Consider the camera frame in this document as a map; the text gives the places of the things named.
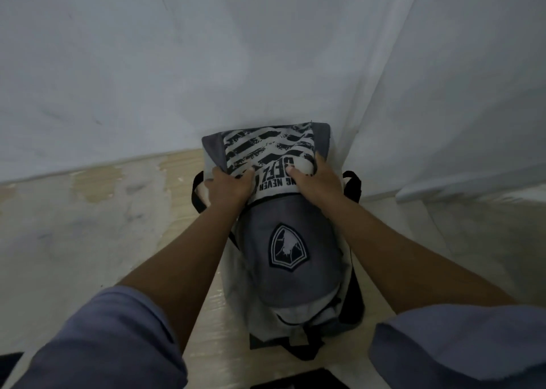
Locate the person's blue-grey left sleeve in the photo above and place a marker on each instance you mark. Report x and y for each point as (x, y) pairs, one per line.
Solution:
(106, 341)

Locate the person's blue-grey sleeve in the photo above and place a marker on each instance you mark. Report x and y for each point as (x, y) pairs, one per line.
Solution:
(106, 341)
(460, 346)

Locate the person's left hand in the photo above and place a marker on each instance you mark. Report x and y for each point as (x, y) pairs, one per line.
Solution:
(226, 192)

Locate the person's right hand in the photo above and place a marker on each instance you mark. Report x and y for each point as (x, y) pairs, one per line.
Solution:
(320, 190)

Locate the person's blue-grey right sleeve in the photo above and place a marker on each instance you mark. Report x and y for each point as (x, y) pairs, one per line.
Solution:
(460, 346)

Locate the person's right forearm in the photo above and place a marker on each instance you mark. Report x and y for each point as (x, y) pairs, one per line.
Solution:
(405, 265)

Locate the white cloth backdrop sheet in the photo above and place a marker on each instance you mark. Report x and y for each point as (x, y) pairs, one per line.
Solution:
(469, 81)
(170, 60)

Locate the person's left forearm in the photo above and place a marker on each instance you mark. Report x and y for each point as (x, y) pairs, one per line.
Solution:
(183, 269)

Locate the person's left thumb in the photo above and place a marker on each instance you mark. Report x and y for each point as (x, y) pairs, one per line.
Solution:
(246, 176)

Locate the person's right thumb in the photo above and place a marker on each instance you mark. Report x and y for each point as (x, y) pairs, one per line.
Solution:
(294, 174)

